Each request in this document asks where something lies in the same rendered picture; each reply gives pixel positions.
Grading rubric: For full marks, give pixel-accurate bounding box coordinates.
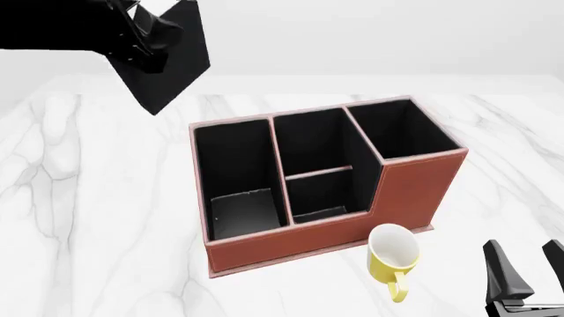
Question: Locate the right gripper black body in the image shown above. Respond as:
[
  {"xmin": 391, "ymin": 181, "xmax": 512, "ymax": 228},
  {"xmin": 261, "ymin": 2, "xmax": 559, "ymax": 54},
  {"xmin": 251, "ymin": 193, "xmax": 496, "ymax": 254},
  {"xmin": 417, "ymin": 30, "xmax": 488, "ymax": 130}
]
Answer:
[{"xmin": 484, "ymin": 298, "xmax": 564, "ymax": 317}]

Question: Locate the yellow mug white inside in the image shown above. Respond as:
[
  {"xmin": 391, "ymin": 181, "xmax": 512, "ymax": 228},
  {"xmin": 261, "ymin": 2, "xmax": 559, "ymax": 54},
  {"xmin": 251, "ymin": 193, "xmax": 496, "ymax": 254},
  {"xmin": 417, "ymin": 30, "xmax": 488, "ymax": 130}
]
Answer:
[{"xmin": 367, "ymin": 222, "xmax": 422, "ymax": 304}]

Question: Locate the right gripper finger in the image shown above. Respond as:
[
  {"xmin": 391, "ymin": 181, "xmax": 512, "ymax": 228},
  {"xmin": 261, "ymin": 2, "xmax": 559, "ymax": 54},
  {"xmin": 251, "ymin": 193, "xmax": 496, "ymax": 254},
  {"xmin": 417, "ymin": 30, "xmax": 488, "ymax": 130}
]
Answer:
[
  {"xmin": 541, "ymin": 239, "xmax": 564, "ymax": 285},
  {"xmin": 482, "ymin": 239, "xmax": 536, "ymax": 304}
]

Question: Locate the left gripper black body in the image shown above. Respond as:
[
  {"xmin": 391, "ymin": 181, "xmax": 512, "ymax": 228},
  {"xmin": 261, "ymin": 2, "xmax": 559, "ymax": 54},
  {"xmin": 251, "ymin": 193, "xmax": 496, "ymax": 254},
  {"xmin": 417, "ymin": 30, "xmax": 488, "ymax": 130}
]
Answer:
[{"xmin": 103, "ymin": 0, "xmax": 154, "ymax": 63}]

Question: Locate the red-brown desk caddy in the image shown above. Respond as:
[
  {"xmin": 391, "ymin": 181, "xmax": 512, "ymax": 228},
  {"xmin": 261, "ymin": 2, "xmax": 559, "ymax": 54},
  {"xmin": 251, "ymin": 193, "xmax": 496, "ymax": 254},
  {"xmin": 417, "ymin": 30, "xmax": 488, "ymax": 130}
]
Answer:
[{"xmin": 188, "ymin": 94, "xmax": 470, "ymax": 280}]

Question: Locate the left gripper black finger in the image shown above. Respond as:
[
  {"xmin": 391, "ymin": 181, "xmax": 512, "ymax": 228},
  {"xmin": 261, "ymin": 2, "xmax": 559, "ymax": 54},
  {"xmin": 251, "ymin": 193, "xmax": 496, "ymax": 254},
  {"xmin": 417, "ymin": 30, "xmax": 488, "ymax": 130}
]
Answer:
[{"xmin": 133, "ymin": 5, "xmax": 185, "ymax": 74}]

